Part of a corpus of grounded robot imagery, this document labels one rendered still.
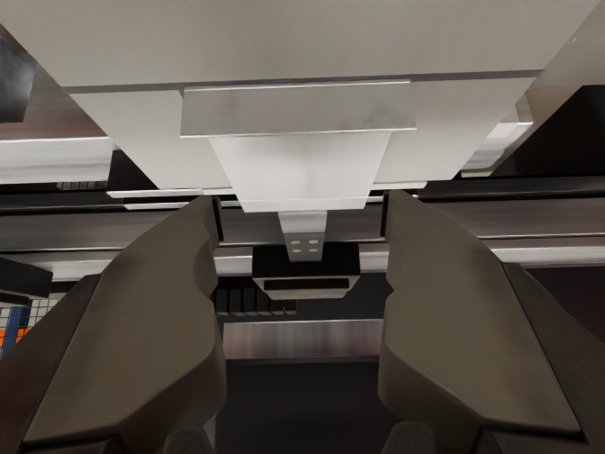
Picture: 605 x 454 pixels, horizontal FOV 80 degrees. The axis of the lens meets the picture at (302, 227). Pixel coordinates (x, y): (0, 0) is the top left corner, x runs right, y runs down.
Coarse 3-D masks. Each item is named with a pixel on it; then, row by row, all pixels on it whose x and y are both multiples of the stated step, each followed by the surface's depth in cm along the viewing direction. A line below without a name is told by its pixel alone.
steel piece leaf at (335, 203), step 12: (252, 204) 25; (264, 204) 25; (276, 204) 25; (288, 204) 25; (300, 204) 25; (312, 204) 25; (324, 204) 25; (336, 204) 25; (348, 204) 25; (360, 204) 25
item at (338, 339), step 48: (240, 336) 21; (288, 336) 21; (336, 336) 21; (240, 384) 20; (288, 384) 20; (336, 384) 19; (240, 432) 19; (288, 432) 19; (336, 432) 19; (384, 432) 19
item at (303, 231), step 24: (288, 216) 26; (312, 216) 26; (288, 240) 32; (312, 240) 32; (264, 264) 40; (288, 264) 40; (312, 264) 40; (336, 264) 40; (264, 288) 40; (288, 288) 40; (312, 288) 40; (336, 288) 40
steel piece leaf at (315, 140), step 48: (192, 96) 14; (240, 96) 14; (288, 96) 13; (336, 96) 13; (384, 96) 13; (240, 144) 17; (288, 144) 17; (336, 144) 18; (384, 144) 18; (240, 192) 23; (288, 192) 23; (336, 192) 23
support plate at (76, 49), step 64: (0, 0) 10; (64, 0) 10; (128, 0) 10; (192, 0) 10; (256, 0) 10; (320, 0) 10; (384, 0) 11; (448, 0) 11; (512, 0) 11; (576, 0) 11; (64, 64) 13; (128, 64) 13; (192, 64) 13; (256, 64) 13; (320, 64) 13; (384, 64) 13; (448, 64) 13; (512, 64) 13; (128, 128) 16; (448, 128) 17
